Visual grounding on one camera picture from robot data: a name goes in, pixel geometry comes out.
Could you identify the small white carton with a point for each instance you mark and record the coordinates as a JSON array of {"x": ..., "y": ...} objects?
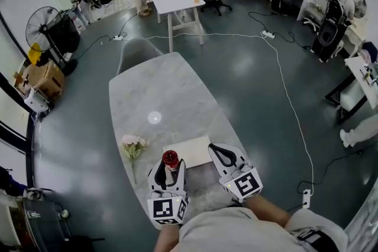
[{"x": 37, "y": 101}]

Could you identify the small bottle with red cap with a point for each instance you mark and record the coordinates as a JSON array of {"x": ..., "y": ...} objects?
[{"x": 170, "y": 157}]

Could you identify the person's right forearm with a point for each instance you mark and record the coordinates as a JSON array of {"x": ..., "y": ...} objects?
[{"x": 268, "y": 211}]

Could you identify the person's left forearm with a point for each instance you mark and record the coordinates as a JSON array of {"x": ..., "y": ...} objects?
[{"x": 168, "y": 239}]

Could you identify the person's light grey shirt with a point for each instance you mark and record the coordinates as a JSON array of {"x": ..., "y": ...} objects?
[{"x": 236, "y": 233}]

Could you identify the white desk with black legs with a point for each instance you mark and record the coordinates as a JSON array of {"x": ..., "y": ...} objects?
[{"x": 358, "y": 73}]

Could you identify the brown cardboard box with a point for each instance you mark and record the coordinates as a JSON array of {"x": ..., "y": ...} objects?
[{"x": 44, "y": 78}]

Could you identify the white box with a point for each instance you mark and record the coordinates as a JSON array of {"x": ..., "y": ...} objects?
[{"x": 189, "y": 150}]

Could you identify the black mesh bin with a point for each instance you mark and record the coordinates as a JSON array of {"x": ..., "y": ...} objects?
[{"x": 66, "y": 34}]

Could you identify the yellow plastic sign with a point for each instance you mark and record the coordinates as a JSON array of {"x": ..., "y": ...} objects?
[{"x": 35, "y": 54}]

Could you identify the grey shell chair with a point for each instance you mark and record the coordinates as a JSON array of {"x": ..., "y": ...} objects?
[{"x": 137, "y": 51}]

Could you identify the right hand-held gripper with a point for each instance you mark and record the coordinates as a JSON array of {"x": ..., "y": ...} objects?
[{"x": 246, "y": 183}]

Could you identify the white power strip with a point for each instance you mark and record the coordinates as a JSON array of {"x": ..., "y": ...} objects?
[
  {"x": 268, "y": 34},
  {"x": 306, "y": 197},
  {"x": 118, "y": 37}
]

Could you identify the black suitcase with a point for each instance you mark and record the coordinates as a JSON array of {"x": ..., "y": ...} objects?
[{"x": 44, "y": 224}]

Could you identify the round mirror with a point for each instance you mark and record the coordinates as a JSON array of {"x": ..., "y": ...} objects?
[{"x": 359, "y": 6}]

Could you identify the black standing fan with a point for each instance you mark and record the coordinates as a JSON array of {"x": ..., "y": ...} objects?
[{"x": 44, "y": 28}]

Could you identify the pink flower bouquet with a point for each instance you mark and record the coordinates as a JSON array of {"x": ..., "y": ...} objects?
[{"x": 134, "y": 146}]

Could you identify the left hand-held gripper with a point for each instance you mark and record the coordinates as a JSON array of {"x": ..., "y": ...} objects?
[{"x": 165, "y": 208}]

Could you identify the long white counter desk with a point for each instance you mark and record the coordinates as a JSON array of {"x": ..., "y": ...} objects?
[{"x": 307, "y": 1}]

